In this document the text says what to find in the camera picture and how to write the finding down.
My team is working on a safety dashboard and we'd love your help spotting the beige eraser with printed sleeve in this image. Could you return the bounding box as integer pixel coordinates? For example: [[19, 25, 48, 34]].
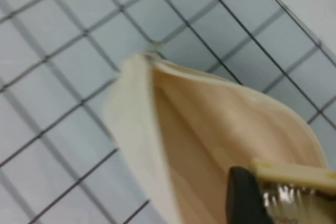
[[248, 157, 336, 194]]

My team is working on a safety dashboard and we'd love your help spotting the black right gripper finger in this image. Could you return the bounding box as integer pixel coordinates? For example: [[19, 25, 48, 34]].
[[227, 165, 336, 224]]

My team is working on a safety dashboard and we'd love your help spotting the blue grid-pattern tablecloth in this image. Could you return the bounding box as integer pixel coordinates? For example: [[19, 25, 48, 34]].
[[0, 0, 336, 224]]

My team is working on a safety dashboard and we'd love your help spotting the cream fabric pencil case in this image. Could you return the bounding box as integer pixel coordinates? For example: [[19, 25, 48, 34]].
[[101, 49, 330, 224]]

